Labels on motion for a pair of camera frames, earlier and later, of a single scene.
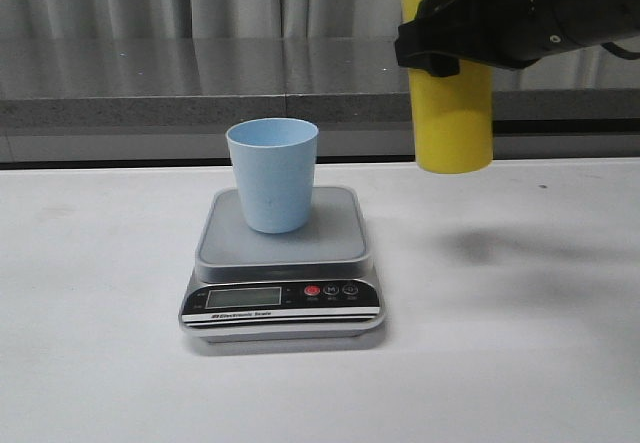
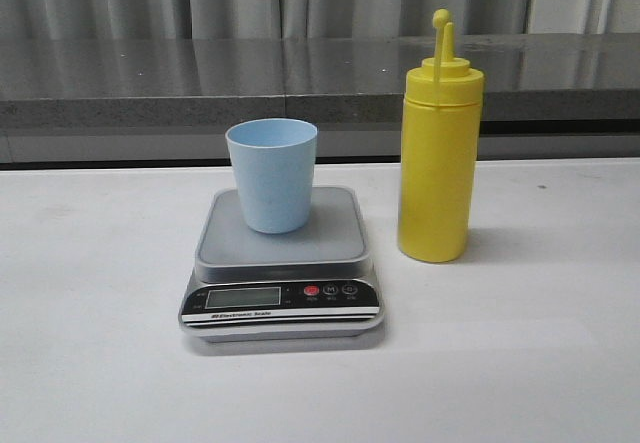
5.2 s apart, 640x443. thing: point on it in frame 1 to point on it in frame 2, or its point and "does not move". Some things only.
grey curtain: x=200 y=0 does not move
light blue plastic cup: x=275 y=161 does not move
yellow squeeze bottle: x=454 y=118 to x=438 y=152
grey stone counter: x=106 y=101 does not move
